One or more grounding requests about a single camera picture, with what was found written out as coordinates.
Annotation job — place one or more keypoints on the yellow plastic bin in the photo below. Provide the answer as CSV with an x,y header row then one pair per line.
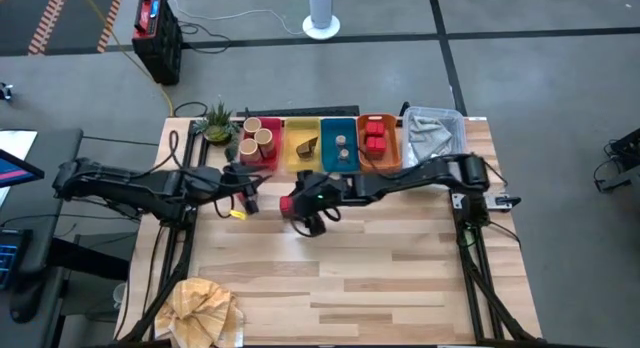
x,y
292,130

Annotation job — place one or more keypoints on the clear plastic storage container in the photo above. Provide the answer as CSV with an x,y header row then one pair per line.
x,y
457,133

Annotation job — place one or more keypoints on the orange plastic bin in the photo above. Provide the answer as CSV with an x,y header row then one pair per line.
x,y
392,158

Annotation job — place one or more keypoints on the teal plastic bin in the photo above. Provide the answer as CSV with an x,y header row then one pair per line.
x,y
330,163

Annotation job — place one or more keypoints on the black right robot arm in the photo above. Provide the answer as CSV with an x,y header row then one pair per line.
x,y
425,173

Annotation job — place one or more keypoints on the grey side desk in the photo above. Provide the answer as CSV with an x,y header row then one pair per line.
x,y
50,153

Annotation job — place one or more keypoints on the black striped floor mat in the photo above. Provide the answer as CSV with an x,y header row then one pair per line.
x,y
85,18
20,18

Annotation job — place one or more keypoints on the black left table frame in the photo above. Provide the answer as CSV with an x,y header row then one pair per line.
x,y
192,143

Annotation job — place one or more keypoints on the white cup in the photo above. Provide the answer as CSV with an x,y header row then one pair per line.
x,y
120,294

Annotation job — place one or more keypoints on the potted green succulent plant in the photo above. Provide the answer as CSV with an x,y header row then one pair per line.
x,y
217,128

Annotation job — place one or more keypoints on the backlit black keyboard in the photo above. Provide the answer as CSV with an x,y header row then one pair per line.
x,y
10,258

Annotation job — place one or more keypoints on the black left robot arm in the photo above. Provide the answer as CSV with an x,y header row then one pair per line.
x,y
125,183

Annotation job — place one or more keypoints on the glass saffron spice jar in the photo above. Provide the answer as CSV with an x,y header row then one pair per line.
x,y
341,139
343,154

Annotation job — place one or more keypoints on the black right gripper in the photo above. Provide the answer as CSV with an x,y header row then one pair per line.
x,y
325,198

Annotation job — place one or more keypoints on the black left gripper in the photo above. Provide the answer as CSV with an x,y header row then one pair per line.
x,y
242,175

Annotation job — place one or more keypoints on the black power strip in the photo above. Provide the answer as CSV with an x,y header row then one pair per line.
x,y
300,111

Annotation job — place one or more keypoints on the cardboard spice cylinder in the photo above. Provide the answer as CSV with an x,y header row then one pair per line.
x,y
252,126
248,149
264,139

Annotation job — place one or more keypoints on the black table frame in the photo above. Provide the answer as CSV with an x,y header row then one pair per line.
x,y
192,143
475,273

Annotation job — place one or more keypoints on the yellow checked cloth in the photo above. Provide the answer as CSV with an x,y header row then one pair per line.
x,y
200,313

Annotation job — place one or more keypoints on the grey cloth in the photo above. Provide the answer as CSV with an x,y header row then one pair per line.
x,y
430,138

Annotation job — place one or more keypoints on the black red power box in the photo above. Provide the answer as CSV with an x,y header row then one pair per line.
x,y
157,38

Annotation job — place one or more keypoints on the black right table frame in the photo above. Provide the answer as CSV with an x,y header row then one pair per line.
x,y
475,273

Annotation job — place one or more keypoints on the brown spice pouch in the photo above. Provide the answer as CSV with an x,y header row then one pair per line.
x,y
307,148

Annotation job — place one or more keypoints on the pink plastic bin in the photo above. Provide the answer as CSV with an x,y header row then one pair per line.
x,y
275,160

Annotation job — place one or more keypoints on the tilted computer screen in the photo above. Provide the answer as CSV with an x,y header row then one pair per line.
x,y
15,170

